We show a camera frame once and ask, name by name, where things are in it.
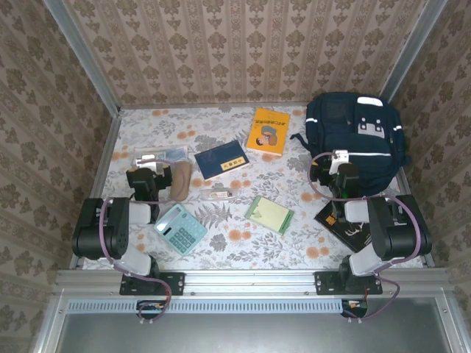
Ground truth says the brown pencil case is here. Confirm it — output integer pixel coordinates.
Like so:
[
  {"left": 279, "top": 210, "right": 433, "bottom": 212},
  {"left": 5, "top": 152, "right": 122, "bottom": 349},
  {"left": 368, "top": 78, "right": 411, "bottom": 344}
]
[{"left": 169, "top": 161, "right": 193, "bottom": 202}]

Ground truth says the blue ruler set package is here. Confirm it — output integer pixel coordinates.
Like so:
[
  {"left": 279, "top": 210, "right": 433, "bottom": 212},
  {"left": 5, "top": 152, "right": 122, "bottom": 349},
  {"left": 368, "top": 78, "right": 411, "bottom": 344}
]
[{"left": 134, "top": 145, "right": 189, "bottom": 163}]

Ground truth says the black book with deer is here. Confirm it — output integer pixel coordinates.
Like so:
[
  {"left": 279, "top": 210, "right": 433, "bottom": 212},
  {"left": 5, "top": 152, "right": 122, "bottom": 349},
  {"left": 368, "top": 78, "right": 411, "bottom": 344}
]
[{"left": 314, "top": 201, "right": 372, "bottom": 253}]

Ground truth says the navy blue backpack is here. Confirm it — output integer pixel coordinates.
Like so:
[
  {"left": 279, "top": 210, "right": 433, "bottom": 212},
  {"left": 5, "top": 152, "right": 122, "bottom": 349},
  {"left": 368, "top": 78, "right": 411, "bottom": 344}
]
[{"left": 290, "top": 91, "right": 412, "bottom": 198}]

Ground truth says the teal calculator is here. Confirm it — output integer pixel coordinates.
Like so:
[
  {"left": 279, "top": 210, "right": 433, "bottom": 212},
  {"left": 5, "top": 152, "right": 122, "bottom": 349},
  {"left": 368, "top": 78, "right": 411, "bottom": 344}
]
[{"left": 153, "top": 203, "right": 209, "bottom": 256}]

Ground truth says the clear plastic stationery case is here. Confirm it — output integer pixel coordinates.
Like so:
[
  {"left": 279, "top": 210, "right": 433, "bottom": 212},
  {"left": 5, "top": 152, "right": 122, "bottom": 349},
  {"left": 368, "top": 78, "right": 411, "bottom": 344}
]
[{"left": 200, "top": 187, "right": 242, "bottom": 202}]

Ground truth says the navy blue book yellow label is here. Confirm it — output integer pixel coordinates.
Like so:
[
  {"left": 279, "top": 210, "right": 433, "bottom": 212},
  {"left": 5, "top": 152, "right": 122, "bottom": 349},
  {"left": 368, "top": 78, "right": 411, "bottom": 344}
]
[{"left": 194, "top": 139, "right": 249, "bottom": 181}]

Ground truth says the green notepad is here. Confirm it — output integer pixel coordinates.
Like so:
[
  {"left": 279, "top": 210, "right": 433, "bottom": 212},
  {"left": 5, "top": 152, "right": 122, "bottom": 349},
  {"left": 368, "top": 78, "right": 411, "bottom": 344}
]
[{"left": 244, "top": 195, "right": 295, "bottom": 236}]

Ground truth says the orange illustrated book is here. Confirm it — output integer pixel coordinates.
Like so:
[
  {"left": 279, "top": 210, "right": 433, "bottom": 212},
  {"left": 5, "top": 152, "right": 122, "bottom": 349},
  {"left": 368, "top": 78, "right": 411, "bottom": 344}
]
[{"left": 245, "top": 107, "right": 291, "bottom": 158}]

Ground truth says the floral tablecloth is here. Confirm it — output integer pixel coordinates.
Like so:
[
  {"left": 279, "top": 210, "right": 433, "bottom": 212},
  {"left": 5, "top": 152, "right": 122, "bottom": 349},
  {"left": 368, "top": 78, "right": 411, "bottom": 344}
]
[{"left": 82, "top": 104, "right": 424, "bottom": 271}]

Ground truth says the grey metal shelf plate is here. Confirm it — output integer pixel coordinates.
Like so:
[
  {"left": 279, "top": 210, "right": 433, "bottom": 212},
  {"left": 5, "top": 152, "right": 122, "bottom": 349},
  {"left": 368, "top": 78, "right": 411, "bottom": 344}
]
[{"left": 32, "top": 297, "right": 471, "bottom": 353}]

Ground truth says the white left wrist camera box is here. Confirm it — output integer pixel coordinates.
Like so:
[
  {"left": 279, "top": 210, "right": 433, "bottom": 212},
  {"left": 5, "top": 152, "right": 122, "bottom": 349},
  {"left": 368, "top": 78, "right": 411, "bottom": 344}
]
[{"left": 132, "top": 154, "right": 167, "bottom": 174}]

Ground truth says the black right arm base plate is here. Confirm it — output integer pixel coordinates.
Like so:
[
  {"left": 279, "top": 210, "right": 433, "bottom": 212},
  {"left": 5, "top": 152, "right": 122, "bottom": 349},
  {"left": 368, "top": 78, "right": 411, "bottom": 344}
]
[{"left": 314, "top": 271, "right": 383, "bottom": 296}]

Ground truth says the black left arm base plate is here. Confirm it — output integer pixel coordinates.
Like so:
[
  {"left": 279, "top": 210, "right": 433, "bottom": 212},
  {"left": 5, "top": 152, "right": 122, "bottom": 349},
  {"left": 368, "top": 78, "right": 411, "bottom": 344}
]
[{"left": 119, "top": 272, "right": 185, "bottom": 296}]

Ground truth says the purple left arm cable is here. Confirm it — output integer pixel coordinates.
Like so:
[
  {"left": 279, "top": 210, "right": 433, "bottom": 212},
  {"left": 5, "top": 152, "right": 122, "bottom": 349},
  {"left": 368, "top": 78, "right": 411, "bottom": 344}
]
[{"left": 96, "top": 157, "right": 191, "bottom": 325}]

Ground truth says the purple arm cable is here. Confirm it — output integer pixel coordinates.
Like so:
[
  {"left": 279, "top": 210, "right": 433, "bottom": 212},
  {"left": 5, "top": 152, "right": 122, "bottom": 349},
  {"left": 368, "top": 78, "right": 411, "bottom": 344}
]
[
  {"left": 307, "top": 151, "right": 423, "bottom": 324},
  {"left": 96, "top": 157, "right": 191, "bottom": 325}
]

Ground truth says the small wired connector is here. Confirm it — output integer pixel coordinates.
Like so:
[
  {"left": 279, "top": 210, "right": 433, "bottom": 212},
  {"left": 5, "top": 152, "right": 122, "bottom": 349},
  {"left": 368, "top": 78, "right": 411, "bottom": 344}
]
[
  {"left": 341, "top": 298, "right": 369, "bottom": 319},
  {"left": 136, "top": 299, "right": 167, "bottom": 320}
]

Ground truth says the aluminium frame post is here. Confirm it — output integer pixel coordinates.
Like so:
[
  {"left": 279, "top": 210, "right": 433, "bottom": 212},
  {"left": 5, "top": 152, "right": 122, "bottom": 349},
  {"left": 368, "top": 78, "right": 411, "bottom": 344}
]
[
  {"left": 377, "top": 0, "right": 448, "bottom": 111},
  {"left": 43, "top": 0, "right": 122, "bottom": 117}
]

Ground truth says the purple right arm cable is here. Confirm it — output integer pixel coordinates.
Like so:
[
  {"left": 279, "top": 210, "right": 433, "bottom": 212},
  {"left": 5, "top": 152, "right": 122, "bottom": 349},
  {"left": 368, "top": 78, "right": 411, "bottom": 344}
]
[{"left": 307, "top": 151, "right": 423, "bottom": 324}]

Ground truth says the aluminium table edge rail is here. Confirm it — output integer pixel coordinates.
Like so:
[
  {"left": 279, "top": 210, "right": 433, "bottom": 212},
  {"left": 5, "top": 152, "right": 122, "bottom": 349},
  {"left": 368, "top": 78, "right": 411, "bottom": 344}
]
[{"left": 54, "top": 268, "right": 457, "bottom": 295}]

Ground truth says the slotted blue cable duct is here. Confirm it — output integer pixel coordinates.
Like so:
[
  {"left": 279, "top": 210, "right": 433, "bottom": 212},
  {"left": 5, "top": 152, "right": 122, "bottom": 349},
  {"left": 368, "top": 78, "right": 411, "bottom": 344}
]
[{"left": 68, "top": 298, "right": 345, "bottom": 315}]

